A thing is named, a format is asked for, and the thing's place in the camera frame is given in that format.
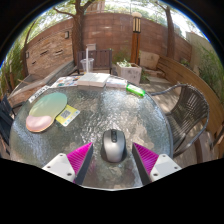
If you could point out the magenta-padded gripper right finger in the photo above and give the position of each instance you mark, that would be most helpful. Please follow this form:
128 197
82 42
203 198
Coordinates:
146 159

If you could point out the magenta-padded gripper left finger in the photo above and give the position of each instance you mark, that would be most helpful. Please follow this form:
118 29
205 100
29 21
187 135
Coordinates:
78 159

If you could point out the grey and black computer mouse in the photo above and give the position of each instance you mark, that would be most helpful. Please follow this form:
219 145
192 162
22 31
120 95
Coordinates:
113 148

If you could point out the yellow card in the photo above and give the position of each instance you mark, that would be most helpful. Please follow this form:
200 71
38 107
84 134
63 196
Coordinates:
68 115

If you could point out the brown wicker chair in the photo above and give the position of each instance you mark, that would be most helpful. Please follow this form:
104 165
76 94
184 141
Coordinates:
188 111

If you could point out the green packet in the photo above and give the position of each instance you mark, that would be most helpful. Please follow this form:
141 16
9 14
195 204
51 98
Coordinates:
135 90

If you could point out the colourful sticker sheet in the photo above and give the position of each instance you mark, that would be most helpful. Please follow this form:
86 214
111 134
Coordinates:
66 81

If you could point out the thick white book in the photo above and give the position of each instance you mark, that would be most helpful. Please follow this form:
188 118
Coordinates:
94 80

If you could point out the small white booklet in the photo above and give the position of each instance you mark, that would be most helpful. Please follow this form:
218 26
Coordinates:
116 82

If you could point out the stone raised garden bed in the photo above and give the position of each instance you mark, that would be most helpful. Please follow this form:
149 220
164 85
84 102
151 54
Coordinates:
43 80

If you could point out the concrete planter with plant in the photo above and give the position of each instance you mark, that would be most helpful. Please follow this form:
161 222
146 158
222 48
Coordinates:
129 72

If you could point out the curved wooden bench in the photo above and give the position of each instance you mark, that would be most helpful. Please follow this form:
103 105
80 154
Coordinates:
190 78

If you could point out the clear plastic cup with straw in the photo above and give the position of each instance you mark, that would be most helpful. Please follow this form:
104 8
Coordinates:
87 65

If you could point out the beige stone block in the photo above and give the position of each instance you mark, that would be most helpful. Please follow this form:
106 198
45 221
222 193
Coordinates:
149 60

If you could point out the dark wooden armchair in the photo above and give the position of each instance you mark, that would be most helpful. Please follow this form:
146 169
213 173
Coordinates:
102 59

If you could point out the thin curved tree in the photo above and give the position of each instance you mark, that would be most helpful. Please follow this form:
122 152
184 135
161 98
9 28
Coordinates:
25 56

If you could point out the slender leaning tree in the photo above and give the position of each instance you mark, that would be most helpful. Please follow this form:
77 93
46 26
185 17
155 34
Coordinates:
170 33

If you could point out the thick-trunked forked tree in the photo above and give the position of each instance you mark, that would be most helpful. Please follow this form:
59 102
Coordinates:
77 30

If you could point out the grey wall utility box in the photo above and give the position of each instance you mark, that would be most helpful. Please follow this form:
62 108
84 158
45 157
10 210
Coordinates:
91 47

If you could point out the small black wall lamp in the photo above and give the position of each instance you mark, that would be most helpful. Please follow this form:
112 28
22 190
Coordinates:
27 55

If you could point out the wooden garden lamp post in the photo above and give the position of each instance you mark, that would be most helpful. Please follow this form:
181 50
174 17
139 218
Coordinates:
136 40

